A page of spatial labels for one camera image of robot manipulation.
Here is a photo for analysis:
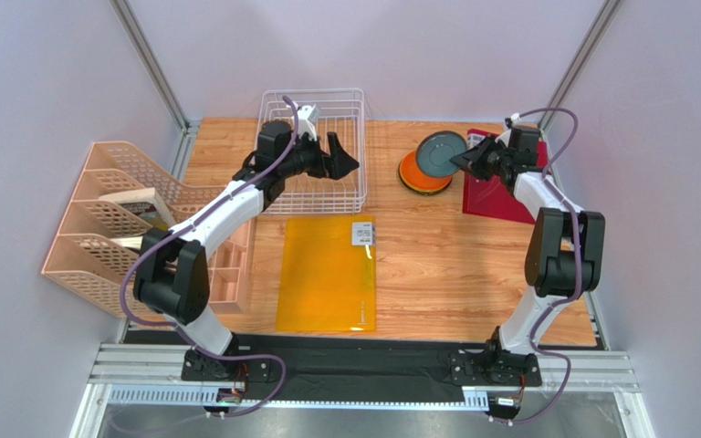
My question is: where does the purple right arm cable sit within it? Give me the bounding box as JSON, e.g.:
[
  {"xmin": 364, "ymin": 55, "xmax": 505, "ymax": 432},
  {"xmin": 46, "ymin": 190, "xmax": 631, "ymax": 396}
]
[{"xmin": 505, "ymin": 107, "xmax": 584, "ymax": 425}]

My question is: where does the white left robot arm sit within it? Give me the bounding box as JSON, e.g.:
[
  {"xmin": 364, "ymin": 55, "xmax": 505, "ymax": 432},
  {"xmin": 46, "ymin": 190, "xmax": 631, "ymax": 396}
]
[{"xmin": 124, "ymin": 120, "xmax": 360, "ymax": 361}]

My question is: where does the beige compartment desk organizer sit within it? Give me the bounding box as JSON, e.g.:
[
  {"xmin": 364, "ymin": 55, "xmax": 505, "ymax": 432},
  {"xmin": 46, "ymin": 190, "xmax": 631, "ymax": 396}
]
[{"xmin": 208, "ymin": 219, "xmax": 256, "ymax": 315}]

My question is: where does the aluminium front rail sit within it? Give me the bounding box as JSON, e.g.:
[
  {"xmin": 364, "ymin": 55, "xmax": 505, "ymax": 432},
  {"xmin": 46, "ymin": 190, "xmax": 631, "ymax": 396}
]
[{"xmin": 71, "ymin": 335, "xmax": 654, "ymax": 437}]

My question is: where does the orange plate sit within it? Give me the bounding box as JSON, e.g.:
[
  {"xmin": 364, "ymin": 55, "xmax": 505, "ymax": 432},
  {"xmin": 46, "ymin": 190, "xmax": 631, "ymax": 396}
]
[{"xmin": 397, "ymin": 151, "xmax": 453, "ymax": 188}]

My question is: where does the book in file rack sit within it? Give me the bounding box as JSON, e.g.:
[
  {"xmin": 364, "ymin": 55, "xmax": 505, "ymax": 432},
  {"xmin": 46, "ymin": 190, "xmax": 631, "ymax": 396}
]
[
  {"xmin": 110, "ymin": 235, "xmax": 143, "ymax": 252},
  {"xmin": 99, "ymin": 187, "xmax": 177, "ymax": 230}
]

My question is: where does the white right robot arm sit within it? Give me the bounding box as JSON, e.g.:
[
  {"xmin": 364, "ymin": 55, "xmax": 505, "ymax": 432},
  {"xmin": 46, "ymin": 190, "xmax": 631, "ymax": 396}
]
[{"xmin": 451, "ymin": 125, "xmax": 606, "ymax": 386}]

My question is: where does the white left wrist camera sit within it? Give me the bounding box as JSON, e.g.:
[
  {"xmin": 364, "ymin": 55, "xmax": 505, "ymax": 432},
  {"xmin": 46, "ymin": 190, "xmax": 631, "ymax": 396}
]
[{"xmin": 296, "ymin": 105, "xmax": 320, "ymax": 141}]

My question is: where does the green plate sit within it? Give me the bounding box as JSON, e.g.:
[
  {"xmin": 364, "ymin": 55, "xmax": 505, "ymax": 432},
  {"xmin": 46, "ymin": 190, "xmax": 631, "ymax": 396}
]
[{"xmin": 403, "ymin": 181, "xmax": 452, "ymax": 196}]

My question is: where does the orange translucent folder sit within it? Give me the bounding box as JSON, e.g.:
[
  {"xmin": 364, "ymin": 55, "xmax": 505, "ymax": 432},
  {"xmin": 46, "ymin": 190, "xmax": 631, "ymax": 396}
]
[{"xmin": 275, "ymin": 214, "xmax": 377, "ymax": 332}]

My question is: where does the red folder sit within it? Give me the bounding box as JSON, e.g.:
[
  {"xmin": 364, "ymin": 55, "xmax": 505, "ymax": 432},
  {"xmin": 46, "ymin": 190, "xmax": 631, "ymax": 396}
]
[{"xmin": 463, "ymin": 125, "xmax": 545, "ymax": 224}]

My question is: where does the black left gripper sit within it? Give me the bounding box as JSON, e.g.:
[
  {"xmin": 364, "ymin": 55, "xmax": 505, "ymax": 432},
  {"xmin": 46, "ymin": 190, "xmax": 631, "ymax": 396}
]
[{"xmin": 279, "ymin": 128, "xmax": 359, "ymax": 181}]

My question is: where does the white wire dish rack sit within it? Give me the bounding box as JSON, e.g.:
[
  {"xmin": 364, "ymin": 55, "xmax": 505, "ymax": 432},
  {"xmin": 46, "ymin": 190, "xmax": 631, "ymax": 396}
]
[{"xmin": 258, "ymin": 88, "xmax": 368, "ymax": 215}]

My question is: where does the beige file organizer rack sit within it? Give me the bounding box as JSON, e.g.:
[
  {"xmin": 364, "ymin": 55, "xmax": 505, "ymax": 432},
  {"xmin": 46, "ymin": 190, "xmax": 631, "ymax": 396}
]
[{"xmin": 42, "ymin": 141, "xmax": 223, "ymax": 317}]

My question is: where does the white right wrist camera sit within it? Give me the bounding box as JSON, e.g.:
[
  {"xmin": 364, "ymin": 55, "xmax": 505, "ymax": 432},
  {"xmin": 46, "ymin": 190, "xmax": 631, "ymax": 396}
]
[{"xmin": 496, "ymin": 113, "xmax": 522, "ymax": 147}]

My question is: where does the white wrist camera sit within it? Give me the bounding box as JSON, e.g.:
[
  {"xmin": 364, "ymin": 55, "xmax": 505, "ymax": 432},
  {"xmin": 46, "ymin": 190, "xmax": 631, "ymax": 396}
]
[
  {"xmin": 496, "ymin": 113, "xmax": 522, "ymax": 147},
  {"xmin": 296, "ymin": 105, "xmax": 320, "ymax": 141}
]

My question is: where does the dark grey plate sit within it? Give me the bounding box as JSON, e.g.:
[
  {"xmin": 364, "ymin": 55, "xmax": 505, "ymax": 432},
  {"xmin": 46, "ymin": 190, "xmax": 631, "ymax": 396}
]
[{"xmin": 415, "ymin": 130, "xmax": 467, "ymax": 178}]

